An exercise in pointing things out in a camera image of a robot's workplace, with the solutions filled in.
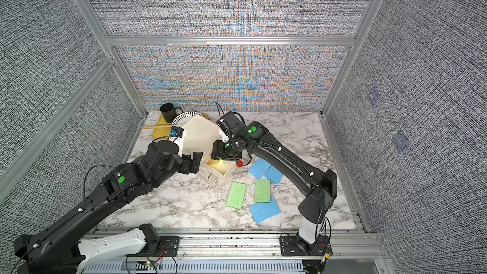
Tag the green sponge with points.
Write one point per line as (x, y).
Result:
(236, 195)
(262, 192)

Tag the blue sponge front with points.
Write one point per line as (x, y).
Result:
(264, 210)

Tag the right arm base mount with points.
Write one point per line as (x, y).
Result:
(294, 245)

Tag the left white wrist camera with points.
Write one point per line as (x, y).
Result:
(177, 135)

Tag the wooden chopstick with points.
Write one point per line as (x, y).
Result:
(157, 126)

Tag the green sponge right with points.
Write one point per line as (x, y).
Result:
(262, 192)

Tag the yellow tray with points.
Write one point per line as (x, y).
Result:
(159, 133)

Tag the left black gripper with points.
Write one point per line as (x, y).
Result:
(188, 168)

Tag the blue sponge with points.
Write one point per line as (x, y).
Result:
(264, 210)
(259, 168)
(274, 175)

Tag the blue sponge left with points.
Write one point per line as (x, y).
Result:
(259, 168)

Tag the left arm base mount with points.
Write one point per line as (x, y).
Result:
(156, 245)

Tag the black mug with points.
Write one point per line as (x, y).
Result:
(169, 112)

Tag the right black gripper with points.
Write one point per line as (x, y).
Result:
(218, 148)

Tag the yellow sponge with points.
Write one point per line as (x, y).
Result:
(215, 163)

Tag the aluminium front rail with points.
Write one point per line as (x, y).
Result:
(270, 244)

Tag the green sponge left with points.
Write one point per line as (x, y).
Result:
(236, 195)

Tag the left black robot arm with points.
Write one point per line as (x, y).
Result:
(61, 248)

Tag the white three-drawer cabinet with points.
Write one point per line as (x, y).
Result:
(200, 136)

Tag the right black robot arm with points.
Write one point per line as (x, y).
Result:
(318, 187)

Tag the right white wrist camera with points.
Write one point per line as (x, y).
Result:
(223, 133)

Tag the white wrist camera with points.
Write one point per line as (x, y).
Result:
(177, 135)
(223, 133)

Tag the blue sponge right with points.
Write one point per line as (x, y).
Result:
(274, 175)

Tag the white bowl black pattern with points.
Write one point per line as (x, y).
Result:
(183, 118)

